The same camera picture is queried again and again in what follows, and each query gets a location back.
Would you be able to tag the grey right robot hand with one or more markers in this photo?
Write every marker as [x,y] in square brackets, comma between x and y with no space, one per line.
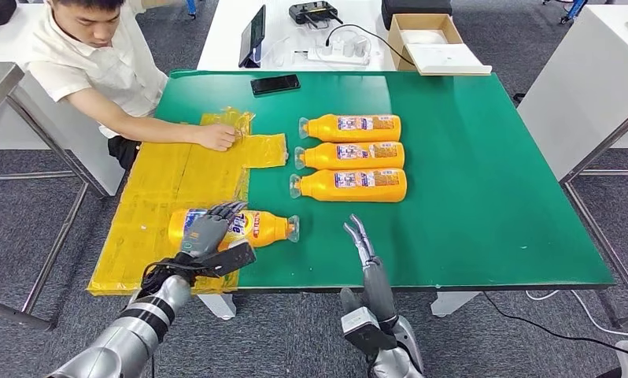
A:
[379,292]

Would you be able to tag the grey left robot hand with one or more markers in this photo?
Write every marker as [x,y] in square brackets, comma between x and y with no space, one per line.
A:
[204,237]

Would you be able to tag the person's right hand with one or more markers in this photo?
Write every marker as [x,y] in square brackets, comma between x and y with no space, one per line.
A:
[216,137]

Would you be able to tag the orange detergent bottle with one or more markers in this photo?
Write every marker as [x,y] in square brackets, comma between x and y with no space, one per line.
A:
[267,229]
[345,135]
[345,193]
[345,163]

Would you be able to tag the person's right forearm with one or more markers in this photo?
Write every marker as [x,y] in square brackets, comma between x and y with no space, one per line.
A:
[157,129]

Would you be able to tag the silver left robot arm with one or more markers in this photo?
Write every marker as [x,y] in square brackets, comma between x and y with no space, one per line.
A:
[131,328]

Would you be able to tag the yellow taped cardboard mat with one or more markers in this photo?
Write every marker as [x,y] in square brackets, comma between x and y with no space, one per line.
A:
[163,177]

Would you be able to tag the white table leg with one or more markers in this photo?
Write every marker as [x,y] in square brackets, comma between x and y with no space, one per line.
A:
[217,307]
[450,302]

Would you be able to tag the black smartphone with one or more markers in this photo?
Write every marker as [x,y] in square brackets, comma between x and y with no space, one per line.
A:
[275,85]

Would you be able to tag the dark tablet on stand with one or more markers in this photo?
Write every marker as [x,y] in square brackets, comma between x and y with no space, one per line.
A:
[252,34]

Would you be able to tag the white table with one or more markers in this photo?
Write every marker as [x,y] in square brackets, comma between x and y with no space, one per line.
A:
[282,21]

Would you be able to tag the person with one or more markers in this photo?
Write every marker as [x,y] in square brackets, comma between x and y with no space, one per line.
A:
[100,62]

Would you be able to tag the white power strip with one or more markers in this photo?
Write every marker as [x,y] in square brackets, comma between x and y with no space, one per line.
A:
[340,59]

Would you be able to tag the black router with antennas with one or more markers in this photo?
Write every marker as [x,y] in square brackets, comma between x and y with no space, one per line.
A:
[313,11]

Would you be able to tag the white charger adapter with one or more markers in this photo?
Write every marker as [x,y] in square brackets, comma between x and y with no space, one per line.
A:
[355,48]

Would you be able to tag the open cardboard box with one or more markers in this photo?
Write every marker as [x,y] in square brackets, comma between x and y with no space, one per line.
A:
[396,44]

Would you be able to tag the white moulded insert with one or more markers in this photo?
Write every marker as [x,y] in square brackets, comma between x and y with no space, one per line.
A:
[423,36]

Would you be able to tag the white desk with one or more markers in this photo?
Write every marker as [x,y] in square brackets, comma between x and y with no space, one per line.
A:
[1,47]
[580,78]

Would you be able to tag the small black object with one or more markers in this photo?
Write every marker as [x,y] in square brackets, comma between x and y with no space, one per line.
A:
[518,97]

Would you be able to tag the white box lid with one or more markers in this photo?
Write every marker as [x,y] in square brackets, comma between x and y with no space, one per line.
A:
[444,59]

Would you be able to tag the blue metal object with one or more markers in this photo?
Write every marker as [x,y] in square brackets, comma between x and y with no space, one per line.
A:
[573,9]

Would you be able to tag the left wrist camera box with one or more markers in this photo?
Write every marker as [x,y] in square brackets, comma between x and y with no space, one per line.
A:
[230,261]

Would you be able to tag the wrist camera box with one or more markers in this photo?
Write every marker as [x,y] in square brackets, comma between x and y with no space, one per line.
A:
[366,328]
[230,261]

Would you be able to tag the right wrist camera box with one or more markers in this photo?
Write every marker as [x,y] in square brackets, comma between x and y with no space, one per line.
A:
[366,328]

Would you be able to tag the steel desk frame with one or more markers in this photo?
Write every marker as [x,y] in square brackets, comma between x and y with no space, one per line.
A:
[603,146]

